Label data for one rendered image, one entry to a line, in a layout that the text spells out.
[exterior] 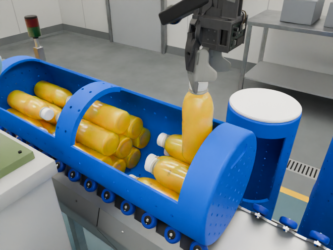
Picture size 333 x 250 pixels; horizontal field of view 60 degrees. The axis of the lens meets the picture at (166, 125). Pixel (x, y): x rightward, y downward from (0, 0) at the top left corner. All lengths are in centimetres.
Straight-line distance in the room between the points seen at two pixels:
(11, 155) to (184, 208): 40
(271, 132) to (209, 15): 67
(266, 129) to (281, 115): 8
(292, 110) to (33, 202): 93
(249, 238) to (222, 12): 57
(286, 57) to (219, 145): 359
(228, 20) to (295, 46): 358
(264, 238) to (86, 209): 53
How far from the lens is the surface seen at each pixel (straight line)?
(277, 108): 119
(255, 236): 84
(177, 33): 474
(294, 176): 255
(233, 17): 52
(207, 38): 54
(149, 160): 72
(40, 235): 84
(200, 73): 56
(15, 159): 73
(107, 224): 92
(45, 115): 100
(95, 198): 92
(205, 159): 59
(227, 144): 60
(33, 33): 171
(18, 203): 74
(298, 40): 407
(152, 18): 492
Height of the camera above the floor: 158
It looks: 32 degrees down
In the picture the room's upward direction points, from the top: straight up
